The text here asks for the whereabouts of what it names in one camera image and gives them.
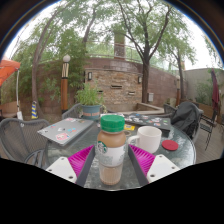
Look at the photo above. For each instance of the green-capped coffee drink bottle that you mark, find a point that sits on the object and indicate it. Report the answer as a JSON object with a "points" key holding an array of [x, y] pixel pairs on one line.
{"points": [[111, 150]]}

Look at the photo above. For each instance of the orange canopy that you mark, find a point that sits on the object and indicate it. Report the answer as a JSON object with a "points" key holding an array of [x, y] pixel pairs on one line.
{"points": [[6, 70]]}

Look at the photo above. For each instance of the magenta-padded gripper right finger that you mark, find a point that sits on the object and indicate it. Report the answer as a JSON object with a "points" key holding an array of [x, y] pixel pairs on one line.
{"points": [[163, 166]]}

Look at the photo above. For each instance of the green plant in blue pot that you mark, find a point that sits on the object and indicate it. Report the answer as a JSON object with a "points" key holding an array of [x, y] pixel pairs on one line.
{"points": [[90, 108]]}

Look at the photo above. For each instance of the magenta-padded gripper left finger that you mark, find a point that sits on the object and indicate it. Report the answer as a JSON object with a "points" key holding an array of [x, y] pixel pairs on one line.
{"points": [[61, 166]]}

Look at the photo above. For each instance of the blue and yellow cone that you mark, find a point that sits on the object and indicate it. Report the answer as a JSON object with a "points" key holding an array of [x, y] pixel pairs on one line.
{"points": [[34, 111]]}

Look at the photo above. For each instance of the leaning grey-trunked tree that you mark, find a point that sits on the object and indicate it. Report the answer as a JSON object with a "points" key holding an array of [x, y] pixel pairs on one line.
{"points": [[35, 73]]}

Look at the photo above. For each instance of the dark-trunked tree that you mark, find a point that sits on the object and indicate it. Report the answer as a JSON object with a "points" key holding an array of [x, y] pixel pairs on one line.
{"points": [[145, 83]]}

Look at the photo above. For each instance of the thin-trunked tree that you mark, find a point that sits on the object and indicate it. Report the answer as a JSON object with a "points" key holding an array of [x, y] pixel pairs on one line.
{"points": [[181, 80]]}

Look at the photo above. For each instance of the yellow card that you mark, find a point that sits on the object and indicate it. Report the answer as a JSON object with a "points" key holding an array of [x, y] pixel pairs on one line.
{"points": [[130, 127]]}

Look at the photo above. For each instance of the wall lamp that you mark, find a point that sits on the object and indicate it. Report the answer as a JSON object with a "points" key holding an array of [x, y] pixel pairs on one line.
{"points": [[89, 76], [139, 79]]}

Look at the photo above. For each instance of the silver laptop with stickers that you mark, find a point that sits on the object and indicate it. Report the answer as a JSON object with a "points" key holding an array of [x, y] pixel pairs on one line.
{"points": [[66, 130]]}

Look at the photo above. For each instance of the wooden bench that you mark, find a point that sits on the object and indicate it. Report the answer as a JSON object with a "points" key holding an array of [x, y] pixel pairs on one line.
{"points": [[8, 108]]}

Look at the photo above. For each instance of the black folding chair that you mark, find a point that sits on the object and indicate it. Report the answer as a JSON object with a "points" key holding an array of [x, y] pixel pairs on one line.
{"points": [[210, 125]]}

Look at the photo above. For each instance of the flat round red coaster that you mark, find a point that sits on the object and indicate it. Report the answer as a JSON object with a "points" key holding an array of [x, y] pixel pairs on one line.
{"points": [[170, 145]]}

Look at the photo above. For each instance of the dark red closed umbrella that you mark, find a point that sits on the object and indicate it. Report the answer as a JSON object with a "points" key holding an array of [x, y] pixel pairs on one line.
{"points": [[215, 90]]}

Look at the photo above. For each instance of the wooden lamp post white globe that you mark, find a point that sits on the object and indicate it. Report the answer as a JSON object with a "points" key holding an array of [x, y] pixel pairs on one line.
{"points": [[64, 90]]}

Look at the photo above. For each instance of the white mug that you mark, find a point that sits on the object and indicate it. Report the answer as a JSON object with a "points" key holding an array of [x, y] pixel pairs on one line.
{"points": [[148, 138]]}

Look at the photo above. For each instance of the black jacket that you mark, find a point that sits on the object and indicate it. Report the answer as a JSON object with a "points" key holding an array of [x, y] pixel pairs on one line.
{"points": [[186, 118]]}

